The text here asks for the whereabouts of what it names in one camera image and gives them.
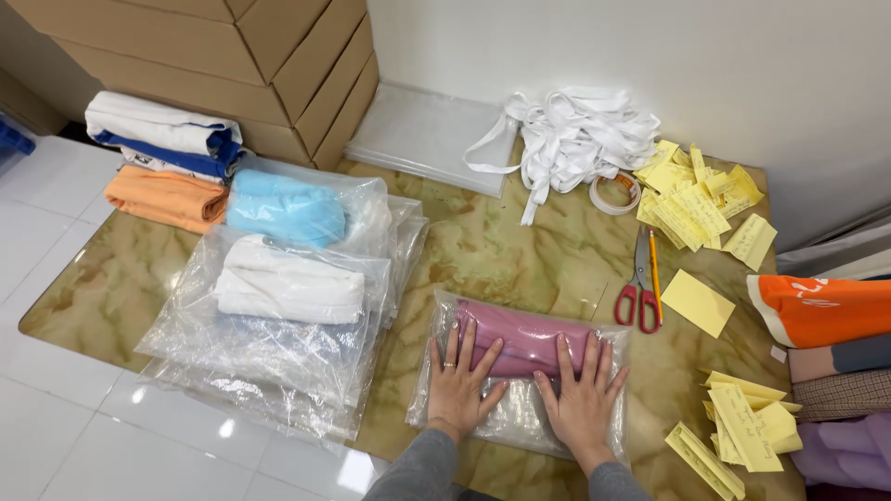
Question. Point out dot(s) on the roll of adhesive tape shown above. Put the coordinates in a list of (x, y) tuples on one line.
[(615, 193)]

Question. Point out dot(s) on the bundle of white ribbon strips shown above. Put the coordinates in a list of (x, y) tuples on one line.
[(578, 136)]

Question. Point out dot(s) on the person's left hand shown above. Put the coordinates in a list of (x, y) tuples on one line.
[(454, 394)]

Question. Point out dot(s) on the person's right hand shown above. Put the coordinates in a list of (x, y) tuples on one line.
[(579, 412)]

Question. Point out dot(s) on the stack of empty clear bags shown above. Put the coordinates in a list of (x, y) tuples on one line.
[(431, 136)]

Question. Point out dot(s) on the heap of written yellow notes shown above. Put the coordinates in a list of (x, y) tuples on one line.
[(696, 202)]

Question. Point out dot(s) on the bagged white garment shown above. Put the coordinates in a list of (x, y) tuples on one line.
[(285, 285)]

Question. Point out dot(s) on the folded white printed garment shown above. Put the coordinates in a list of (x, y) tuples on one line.
[(167, 167)]

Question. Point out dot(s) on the folded pink garment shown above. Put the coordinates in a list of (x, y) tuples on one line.
[(529, 341)]

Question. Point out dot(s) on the blank yellow paper note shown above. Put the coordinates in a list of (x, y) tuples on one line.
[(697, 303)]

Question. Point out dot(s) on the pile of yellow paper slips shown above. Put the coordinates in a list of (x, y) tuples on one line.
[(741, 428)]

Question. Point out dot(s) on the pile of folded clothes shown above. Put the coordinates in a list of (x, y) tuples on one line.
[(835, 362)]

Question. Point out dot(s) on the yellow pencil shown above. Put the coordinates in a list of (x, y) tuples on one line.
[(655, 275)]

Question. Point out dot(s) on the bagged light blue garment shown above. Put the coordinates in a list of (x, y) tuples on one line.
[(289, 209)]

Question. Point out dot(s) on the blue plastic crate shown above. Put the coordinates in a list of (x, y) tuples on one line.
[(14, 138)]

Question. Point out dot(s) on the folded orange garment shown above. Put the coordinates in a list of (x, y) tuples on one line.
[(167, 197)]

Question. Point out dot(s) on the clear plastic bag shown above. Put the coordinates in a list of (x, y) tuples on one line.
[(518, 410)]

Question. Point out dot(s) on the stack of cardboard boxes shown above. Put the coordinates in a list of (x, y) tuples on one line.
[(230, 62)]

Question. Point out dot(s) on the stack of bagged garments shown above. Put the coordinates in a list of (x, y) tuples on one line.
[(390, 278)]

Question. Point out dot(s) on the folded white and blue garment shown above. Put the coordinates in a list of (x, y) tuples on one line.
[(163, 132)]

